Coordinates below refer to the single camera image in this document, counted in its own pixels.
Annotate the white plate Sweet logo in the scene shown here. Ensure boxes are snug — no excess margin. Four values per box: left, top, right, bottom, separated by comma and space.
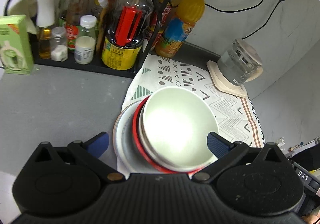
112, 101, 158, 176

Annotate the pale green bowl front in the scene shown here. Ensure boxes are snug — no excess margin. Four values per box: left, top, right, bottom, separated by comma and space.
138, 105, 173, 171

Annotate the pale green bowl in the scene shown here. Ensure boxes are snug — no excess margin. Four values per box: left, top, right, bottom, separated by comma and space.
138, 105, 173, 171
143, 87, 219, 173

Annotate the red and black bowl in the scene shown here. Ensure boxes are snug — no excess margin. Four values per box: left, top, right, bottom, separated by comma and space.
132, 96, 208, 174

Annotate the large brown-rimmed white plate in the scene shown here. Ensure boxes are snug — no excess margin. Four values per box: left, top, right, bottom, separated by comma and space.
112, 101, 139, 170

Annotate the black metal kitchen rack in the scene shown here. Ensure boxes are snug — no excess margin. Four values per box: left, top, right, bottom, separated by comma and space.
4, 0, 190, 79

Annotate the patterned fringed table cloth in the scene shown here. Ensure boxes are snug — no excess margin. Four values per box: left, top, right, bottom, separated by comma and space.
116, 54, 266, 177

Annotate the glass electric kettle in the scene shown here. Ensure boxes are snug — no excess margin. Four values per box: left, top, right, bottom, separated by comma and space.
217, 39, 263, 86

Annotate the large soy sauce bottle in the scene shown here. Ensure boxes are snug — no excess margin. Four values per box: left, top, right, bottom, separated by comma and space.
101, 0, 153, 70

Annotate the small white-capped bottle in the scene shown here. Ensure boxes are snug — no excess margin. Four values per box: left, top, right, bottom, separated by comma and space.
74, 15, 97, 65

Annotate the small glass spice jar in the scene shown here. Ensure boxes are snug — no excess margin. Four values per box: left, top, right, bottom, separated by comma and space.
50, 27, 68, 62

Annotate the green tea carton box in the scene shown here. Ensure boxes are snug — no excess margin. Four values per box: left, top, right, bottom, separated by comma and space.
0, 15, 34, 75

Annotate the orange juice bottle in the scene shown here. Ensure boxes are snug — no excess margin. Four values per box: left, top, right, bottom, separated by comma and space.
155, 0, 205, 58

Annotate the green-label sauce bottle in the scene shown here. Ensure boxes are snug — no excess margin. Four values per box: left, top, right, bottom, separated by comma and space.
66, 0, 89, 53

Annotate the red soda can upper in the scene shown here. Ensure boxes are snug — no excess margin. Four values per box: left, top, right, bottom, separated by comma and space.
149, 0, 173, 28

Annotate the yellow-capped seasoning bottle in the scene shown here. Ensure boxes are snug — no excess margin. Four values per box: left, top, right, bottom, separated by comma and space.
91, 0, 117, 56

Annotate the oil bottle white sleeve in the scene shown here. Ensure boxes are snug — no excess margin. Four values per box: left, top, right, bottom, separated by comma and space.
36, 0, 65, 59

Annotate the black power cable right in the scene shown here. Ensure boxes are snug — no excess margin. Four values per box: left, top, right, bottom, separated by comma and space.
241, 0, 287, 40

